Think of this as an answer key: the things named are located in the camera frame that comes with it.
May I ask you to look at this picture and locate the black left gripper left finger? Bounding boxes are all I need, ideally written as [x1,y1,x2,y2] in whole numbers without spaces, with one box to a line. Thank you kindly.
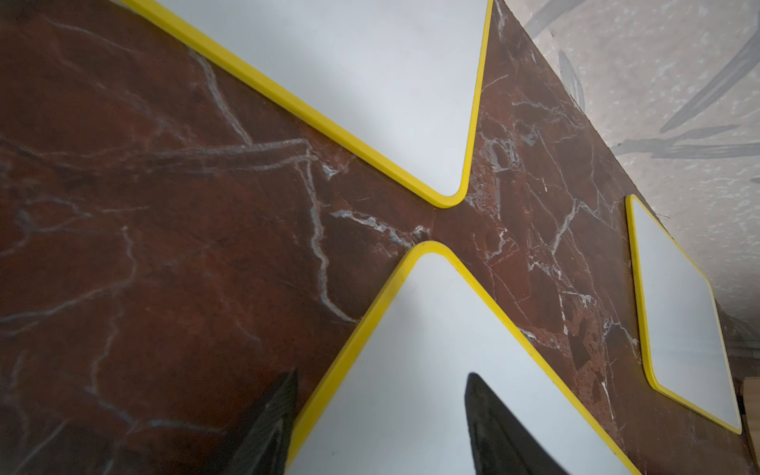
[204,370,298,474]

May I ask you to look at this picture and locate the beige flower pot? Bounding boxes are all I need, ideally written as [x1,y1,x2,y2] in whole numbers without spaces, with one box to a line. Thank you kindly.
[739,376,760,466]

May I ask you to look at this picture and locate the yellow framed whiteboard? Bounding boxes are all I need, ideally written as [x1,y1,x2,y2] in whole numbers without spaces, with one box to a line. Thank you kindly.
[625,195,742,435]
[286,241,637,474]
[131,1,493,208]

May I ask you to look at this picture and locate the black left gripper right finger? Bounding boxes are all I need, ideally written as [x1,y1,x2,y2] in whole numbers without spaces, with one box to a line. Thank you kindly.
[464,373,567,475]

